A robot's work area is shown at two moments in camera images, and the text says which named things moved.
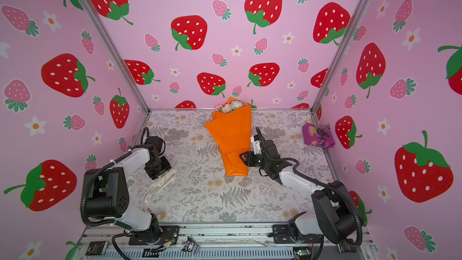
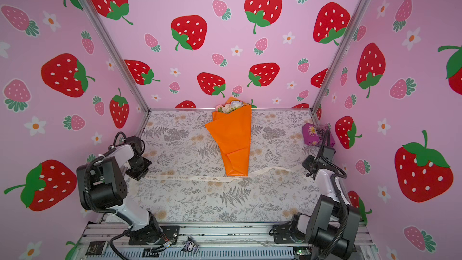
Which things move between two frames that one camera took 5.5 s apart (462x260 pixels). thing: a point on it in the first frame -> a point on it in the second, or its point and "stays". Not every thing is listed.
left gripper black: x=154 y=175 -> x=138 y=176
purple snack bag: x=317 y=136 stays
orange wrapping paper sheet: x=232 y=133 stays
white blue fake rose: x=236 y=104 stays
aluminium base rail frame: x=213 y=241 stays
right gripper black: x=249 y=156 -> x=309 y=160
